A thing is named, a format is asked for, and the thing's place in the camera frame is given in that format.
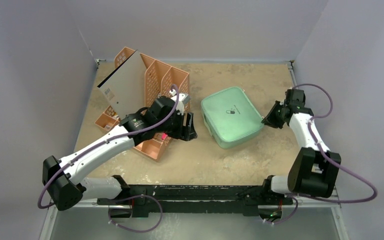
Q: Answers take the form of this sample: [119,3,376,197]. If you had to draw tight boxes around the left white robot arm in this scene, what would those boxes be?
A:
[37,93,198,211]

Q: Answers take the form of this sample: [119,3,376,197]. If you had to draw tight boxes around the grey folder board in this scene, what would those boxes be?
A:
[97,50,147,119]

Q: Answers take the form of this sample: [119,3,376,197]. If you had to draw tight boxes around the pink plastic desk organizer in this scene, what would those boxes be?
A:
[95,47,191,161]

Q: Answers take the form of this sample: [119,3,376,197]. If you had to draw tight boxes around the mint green storage case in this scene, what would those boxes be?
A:
[200,86,264,149]

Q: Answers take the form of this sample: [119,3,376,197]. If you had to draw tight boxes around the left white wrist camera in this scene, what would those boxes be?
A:
[168,89,191,110]

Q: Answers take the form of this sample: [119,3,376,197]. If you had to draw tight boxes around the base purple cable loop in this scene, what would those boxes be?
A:
[107,193,165,234]

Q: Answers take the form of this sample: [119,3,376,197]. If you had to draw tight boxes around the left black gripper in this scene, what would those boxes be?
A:
[155,109,196,141]

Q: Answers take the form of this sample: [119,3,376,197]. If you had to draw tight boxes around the black table front rail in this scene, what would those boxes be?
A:
[96,183,294,218]

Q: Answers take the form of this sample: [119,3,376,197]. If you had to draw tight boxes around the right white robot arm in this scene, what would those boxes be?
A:
[260,89,342,204]

